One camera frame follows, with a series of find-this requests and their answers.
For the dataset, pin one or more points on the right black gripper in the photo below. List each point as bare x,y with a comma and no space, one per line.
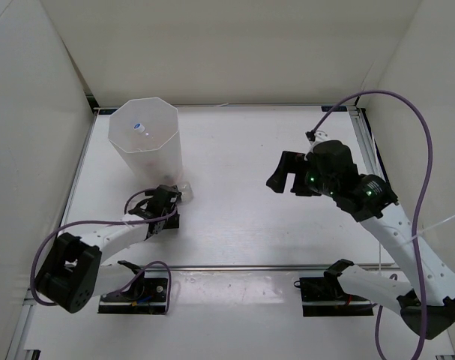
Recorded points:
290,163

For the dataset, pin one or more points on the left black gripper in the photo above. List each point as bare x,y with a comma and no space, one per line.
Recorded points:
172,221

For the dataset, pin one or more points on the black label plastic bottle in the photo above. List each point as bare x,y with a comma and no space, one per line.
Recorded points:
186,192

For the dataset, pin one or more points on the clear unlabelled plastic bottle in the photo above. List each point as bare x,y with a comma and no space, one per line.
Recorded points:
142,132

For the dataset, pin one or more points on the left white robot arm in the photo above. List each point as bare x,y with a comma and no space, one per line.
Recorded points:
68,270

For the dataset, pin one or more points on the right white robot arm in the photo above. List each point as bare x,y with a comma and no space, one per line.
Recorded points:
426,300

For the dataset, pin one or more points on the white octagonal plastic bin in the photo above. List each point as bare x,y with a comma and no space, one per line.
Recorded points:
156,162

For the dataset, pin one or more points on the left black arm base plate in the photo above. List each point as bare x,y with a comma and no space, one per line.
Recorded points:
148,295

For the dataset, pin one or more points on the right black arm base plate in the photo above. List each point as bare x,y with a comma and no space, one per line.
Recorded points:
320,299

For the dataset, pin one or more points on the white cable tie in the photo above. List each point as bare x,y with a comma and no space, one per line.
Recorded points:
423,233

